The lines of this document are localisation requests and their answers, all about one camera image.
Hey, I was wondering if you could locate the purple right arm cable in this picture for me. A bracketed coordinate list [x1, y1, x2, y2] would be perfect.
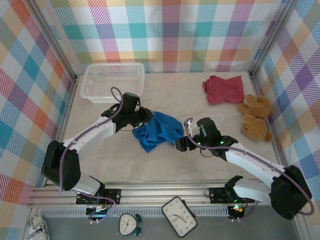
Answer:
[183, 117, 315, 222]

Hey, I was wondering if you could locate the small green alarm clock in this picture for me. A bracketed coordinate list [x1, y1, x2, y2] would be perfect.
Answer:
[115, 212, 146, 237]

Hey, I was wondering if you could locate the wide aluminium base rail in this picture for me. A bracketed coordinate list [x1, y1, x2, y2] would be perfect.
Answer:
[27, 180, 305, 209]

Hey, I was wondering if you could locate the black square wall clock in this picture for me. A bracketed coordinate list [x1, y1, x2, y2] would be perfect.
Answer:
[161, 195, 199, 239]

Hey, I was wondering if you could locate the blue ribbed tank top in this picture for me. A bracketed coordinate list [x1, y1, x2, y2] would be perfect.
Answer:
[131, 110, 185, 154]

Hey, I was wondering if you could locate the aluminium side rail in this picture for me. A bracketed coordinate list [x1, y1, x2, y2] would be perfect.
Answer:
[248, 71, 288, 185]
[43, 74, 82, 187]

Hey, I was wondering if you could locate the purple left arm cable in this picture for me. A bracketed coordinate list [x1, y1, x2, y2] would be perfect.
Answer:
[57, 86, 125, 225]

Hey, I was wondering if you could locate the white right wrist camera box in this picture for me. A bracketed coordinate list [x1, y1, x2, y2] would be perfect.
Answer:
[184, 119, 196, 137]

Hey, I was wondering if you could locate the white plastic basket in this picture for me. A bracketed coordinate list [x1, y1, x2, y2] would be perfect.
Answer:
[79, 62, 146, 104]

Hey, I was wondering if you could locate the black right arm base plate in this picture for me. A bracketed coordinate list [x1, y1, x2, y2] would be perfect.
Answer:
[208, 186, 256, 204]

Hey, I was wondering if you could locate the aluminium frame post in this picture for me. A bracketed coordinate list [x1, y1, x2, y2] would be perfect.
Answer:
[248, 0, 300, 80]
[29, 0, 80, 80]

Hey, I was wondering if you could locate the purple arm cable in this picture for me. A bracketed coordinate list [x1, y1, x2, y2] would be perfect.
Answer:
[183, 117, 315, 222]
[57, 86, 125, 225]

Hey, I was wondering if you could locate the grey perforated cable duct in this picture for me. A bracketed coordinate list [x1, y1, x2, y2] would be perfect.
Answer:
[41, 208, 230, 218]

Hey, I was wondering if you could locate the brown teddy bear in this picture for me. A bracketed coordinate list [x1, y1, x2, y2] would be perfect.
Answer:
[237, 94, 274, 144]

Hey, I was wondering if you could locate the printed newspaper bundle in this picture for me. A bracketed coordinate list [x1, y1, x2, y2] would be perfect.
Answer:
[26, 213, 50, 240]

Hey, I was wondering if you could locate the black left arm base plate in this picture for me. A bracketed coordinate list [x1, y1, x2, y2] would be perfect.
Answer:
[75, 187, 122, 206]

